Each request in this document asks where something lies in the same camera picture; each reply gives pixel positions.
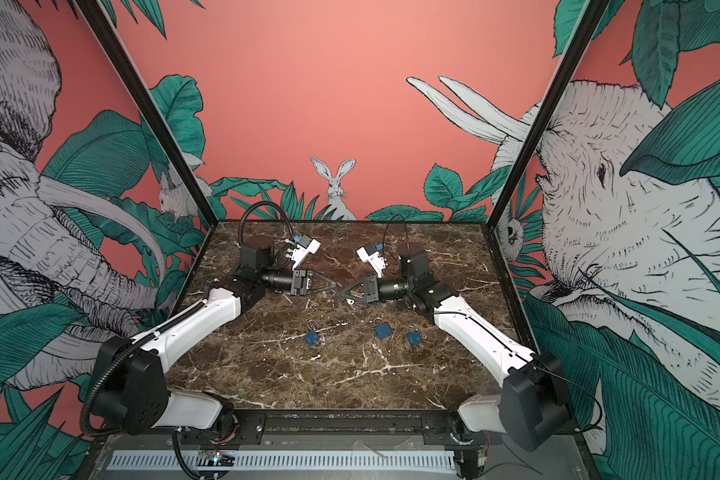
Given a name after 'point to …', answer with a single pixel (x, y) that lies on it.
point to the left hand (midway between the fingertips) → (335, 287)
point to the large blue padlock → (383, 330)
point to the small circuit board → (213, 458)
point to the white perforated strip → (278, 460)
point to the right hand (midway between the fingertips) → (340, 296)
